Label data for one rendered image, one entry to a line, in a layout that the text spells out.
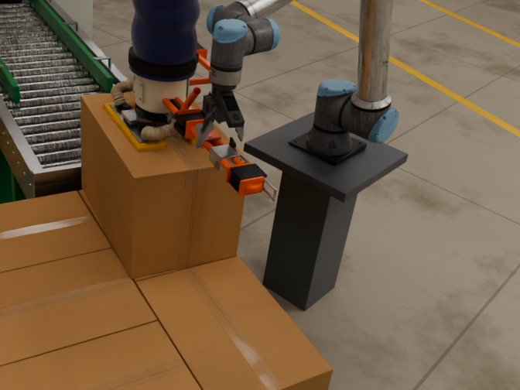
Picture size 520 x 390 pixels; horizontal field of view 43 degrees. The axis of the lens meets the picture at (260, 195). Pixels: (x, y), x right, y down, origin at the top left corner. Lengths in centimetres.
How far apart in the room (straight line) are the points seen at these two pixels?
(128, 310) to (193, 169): 49
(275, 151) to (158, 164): 71
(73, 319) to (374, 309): 155
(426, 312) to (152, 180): 167
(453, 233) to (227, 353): 213
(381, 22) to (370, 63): 16
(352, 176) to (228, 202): 60
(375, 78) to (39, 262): 134
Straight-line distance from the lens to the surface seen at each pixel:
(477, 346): 322
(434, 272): 356
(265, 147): 273
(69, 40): 405
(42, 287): 228
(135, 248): 222
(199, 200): 220
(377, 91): 251
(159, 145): 222
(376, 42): 241
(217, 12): 205
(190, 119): 211
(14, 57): 395
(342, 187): 255
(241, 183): 180
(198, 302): 222
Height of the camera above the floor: 202
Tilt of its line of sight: 32 degrees down
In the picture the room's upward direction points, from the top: 9 degrees clockwise
